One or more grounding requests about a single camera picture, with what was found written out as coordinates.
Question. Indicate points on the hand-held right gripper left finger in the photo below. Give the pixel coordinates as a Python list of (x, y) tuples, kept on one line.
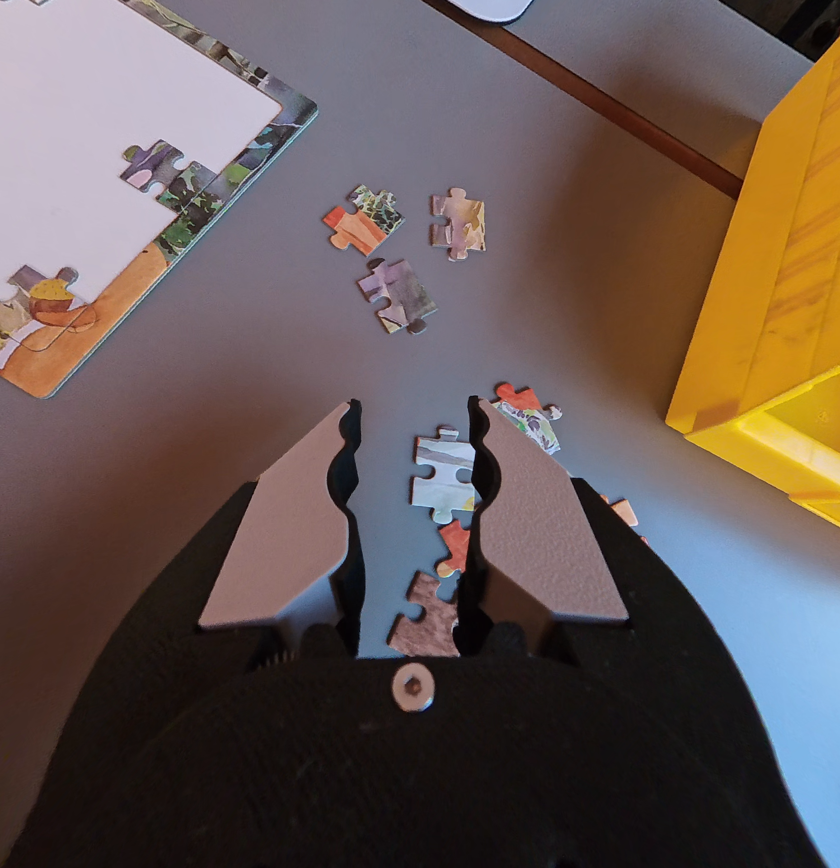
[(284, 542)]

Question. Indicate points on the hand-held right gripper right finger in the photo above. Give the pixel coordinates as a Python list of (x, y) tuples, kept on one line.
[(548, 542)]

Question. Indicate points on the white grey puzzle piece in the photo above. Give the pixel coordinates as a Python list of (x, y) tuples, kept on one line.
[(440, 475)]

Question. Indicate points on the white puzzle board printed frame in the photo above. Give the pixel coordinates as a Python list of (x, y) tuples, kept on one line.
[(87, 102)]

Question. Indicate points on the red orange puzzle piece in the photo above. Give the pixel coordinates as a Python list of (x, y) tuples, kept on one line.
[(455, 546)]

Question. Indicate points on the red floral puzzle piece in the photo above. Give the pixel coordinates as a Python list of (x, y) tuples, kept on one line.
[(528, 424)]

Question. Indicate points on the brown puzzle piece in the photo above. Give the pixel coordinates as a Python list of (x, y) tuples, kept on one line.
[(426, 620)]

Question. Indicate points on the purple grey puzzle piece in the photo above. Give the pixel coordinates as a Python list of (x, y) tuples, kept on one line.
[(399, 291)]

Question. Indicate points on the yellow plastic bin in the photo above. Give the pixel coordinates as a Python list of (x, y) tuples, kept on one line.
[(765, 305)]

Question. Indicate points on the orange green puzzle piece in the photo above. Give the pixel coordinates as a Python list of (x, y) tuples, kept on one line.
[(359, 224)]

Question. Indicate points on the pale purple yellow puzzle piece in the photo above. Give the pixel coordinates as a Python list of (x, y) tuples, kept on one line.
[(458, 224)]

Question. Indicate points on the purple acorn puzzle piece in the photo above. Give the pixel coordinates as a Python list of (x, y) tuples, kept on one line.
[(37, 285)]

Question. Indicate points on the dark green puzzle piece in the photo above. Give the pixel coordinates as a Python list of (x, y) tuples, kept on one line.
[(189, 186)]

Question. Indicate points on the white mouse pad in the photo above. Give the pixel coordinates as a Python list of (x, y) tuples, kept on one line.
[(491, 8)]

